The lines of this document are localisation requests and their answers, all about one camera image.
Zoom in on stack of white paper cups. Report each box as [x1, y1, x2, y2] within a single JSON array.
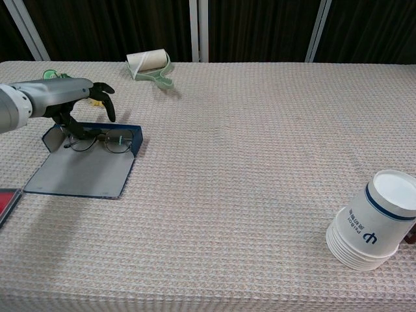
[[325, 169, 416, 272]]

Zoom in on white screen frame post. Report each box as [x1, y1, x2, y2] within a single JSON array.
[[3, 0, 51, 62], [189, 0, 209, 63], [304, 0, 335, 64]]

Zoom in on blue glasses case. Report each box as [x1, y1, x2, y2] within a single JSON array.
[[23, 122, 144, 200]]

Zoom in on green handled lint roller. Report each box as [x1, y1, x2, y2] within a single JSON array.
[[125, 47, 175, 92]]

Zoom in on thin-framed eyeglasses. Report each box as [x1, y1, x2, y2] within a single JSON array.
[[64, 128, 135, 154]]

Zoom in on green yellow feather shuttlecock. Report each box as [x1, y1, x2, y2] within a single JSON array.
[[42, 68, 102, 107]]

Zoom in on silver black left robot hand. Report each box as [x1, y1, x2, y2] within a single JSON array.
[[9, 77, 117, 140]]

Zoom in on red card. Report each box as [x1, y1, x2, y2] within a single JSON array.
[[0, 187, 23, 229]]

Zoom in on beige waffle tablecloth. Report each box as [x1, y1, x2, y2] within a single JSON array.
[[0, 60, 416, 312]]

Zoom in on black curtain panel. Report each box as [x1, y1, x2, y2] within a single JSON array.
[[22, 0, 193, 62], [313, 0, 416, 65], [0, 0, 36, 63], [207, 0, 322, 64]]

